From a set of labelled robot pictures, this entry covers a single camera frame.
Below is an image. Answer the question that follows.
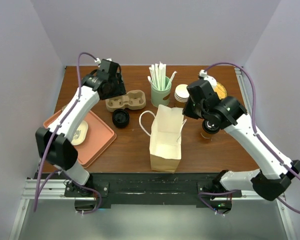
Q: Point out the stack of paper cups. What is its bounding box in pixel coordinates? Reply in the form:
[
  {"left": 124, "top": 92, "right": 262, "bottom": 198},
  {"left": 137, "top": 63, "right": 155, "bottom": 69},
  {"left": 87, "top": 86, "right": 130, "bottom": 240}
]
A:
[{"left": 174, "top": 84, "right": 190, "bottom": 108}]

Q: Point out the black cup lid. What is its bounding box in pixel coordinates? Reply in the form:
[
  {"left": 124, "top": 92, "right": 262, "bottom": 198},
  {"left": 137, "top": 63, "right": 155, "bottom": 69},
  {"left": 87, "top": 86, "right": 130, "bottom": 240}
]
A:
[{"left": 202, "top": 120, "right": 220, "bottom": 135}]

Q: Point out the cardboard cup carrier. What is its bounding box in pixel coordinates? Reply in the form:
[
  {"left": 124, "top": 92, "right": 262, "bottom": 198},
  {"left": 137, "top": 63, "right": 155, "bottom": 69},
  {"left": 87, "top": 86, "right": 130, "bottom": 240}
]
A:
[{"left": 105, "top": 90, "right": 146, "bottom": 113}]

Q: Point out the single brown paper cup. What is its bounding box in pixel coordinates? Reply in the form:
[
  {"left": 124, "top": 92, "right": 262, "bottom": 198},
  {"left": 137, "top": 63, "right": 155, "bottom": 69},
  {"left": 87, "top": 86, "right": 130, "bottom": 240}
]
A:
[{"left": 200, "top": 129, "right": 213, "bottom": 140}]

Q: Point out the brown paper bag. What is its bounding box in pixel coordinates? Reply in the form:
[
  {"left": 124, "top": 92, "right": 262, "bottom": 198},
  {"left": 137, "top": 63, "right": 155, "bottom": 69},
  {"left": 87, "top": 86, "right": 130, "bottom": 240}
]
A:
[{"left": 138, "top": 104, "right": 187, "bottom": 173}]

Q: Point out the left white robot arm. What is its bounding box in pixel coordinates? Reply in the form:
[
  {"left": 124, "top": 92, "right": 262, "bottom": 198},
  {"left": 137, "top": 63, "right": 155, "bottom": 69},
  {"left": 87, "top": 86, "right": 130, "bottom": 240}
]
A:
[{"left": 35, "top": 59, "right": 126, "bottom": 196}]

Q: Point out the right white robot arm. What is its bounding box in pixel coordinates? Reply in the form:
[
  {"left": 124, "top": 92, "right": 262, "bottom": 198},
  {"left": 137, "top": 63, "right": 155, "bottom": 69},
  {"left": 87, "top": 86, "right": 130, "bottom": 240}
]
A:
[{"left": 182, "top": 78, "right": 300, "bottom": 201}]

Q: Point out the yellow woven coaster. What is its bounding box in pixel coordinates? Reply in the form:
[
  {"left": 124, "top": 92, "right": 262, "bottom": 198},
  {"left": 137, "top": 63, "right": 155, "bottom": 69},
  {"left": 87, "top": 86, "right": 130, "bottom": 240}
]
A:
[{"left": 214, "top": 82, "right": 227, "bottom": 100}]

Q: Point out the stack of black lids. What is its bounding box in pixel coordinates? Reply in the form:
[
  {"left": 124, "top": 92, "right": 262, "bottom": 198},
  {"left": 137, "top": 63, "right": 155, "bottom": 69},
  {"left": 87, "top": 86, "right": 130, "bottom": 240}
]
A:
[{"left": 112, "top": 109, "right": 130, "bottom": 129}]

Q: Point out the green straw holder cup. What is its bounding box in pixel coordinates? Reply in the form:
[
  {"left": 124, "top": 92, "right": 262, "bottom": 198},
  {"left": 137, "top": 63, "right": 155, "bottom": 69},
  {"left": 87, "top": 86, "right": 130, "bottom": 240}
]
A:
[{"left": 151, "top": 83, "right": 172, "bottom": 108}]

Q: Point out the wrapped straws bundle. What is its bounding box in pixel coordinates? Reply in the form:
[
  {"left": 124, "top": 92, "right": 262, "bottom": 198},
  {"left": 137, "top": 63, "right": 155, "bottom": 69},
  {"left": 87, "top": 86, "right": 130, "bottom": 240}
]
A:
[{"left": 147, "top": 62, "right": 177, "bottom": 91}]

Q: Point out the pink plastic tray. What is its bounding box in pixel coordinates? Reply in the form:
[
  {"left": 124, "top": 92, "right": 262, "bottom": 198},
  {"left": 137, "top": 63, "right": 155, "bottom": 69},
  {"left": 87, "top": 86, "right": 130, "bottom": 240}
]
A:
[{"left": 43, "top": 109, "right": 117, "bottom": 169}]

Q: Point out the cream square bowl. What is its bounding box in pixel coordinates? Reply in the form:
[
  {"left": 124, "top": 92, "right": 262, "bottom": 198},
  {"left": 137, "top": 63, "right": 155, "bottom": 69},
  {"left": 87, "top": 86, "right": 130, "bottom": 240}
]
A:
[{"left": 71, "top": 120, "right": 89, "bottom": 146}]

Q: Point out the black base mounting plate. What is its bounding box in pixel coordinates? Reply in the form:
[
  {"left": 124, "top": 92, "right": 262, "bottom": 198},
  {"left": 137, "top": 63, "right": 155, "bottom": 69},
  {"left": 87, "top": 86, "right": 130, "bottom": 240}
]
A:
[{"left": 64, "top": 171, "right": 241, "bottom": 210}]

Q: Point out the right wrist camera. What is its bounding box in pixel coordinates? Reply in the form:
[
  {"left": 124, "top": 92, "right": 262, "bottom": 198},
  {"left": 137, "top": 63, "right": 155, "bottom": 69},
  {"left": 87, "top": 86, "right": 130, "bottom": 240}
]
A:
[{"left": 198, "top": 69, "right": 217, "bottom": 86}]

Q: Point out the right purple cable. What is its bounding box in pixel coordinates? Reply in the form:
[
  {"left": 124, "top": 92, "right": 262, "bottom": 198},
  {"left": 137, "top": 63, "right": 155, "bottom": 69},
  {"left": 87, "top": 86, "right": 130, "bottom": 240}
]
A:
[{"left": 197, "top": 62, "right": 300, "bottom": 218}]

